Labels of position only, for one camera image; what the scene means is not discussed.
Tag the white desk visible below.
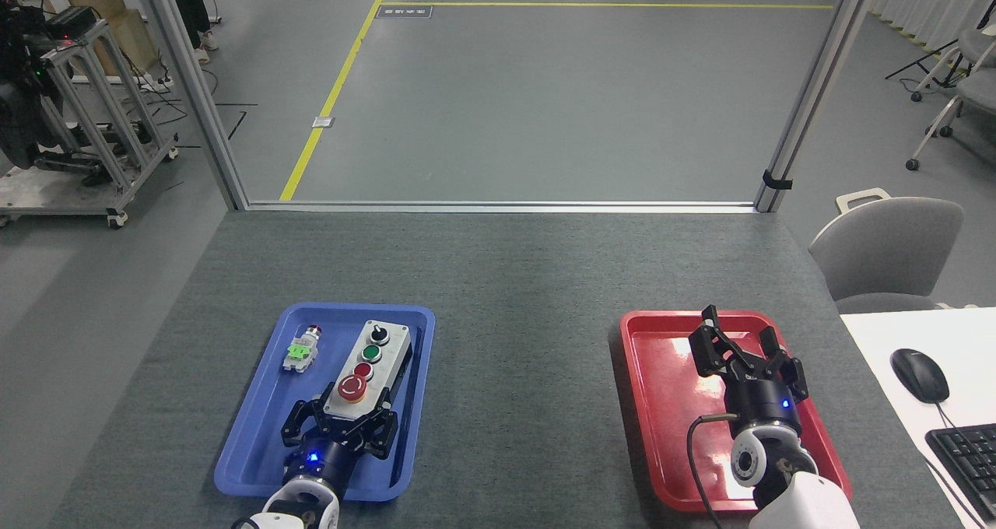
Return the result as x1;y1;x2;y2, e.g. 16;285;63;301
839;307;996;529

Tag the silver table rail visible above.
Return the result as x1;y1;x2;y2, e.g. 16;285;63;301
245;200;760;214

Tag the cardboard box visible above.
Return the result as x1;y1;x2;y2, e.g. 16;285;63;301
43;0;160;79

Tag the person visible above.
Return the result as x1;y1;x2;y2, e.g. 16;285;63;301
163;0;221;67

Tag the black keyboard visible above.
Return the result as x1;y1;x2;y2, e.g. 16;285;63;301
924;424;996;524

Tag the white curtain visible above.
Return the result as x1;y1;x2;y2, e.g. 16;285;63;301
867;0;996;65

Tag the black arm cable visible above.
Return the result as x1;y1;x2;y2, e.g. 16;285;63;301
686;413;740;529

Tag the grey chair on castors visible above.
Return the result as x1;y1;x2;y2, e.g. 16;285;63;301
906;27;996;173

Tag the white handle behind chair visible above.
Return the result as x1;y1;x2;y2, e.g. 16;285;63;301
835;187;893;215

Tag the blue plastic tray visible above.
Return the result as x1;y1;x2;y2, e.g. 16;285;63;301
214;303;437;503

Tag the black computer mouse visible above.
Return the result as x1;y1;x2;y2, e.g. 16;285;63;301
890;348;951;405

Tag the black machine on cart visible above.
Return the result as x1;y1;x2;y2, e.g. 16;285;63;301
0;0;75;173

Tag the black tripod stand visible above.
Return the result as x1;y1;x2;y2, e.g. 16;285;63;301
885;0;996;91

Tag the aluminium frame cart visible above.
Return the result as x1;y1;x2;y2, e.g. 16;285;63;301
0;16;181;230

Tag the silver aluminium post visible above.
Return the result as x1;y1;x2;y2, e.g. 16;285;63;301
753;0;879;214
139;0;249;212

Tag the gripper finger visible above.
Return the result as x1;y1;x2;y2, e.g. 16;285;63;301
280;398;331;448
753;325;810;402
352;406;400;459
689;305;754;380

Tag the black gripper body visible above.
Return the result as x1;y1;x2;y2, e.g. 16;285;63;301
282;424;371;489
724;375;803;438

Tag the black mouse cable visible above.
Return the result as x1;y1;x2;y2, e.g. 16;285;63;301
924;401;978;529

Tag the red-capped switch with green block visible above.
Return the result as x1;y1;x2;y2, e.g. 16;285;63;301
282;325;325;374

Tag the red plastic tray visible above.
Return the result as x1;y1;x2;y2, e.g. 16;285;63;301
619;310;853;513

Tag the grey office chair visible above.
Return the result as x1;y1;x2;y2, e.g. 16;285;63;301
808;196;966;315

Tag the grey control box with buttons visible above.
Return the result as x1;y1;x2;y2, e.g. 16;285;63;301
322;321;414;426

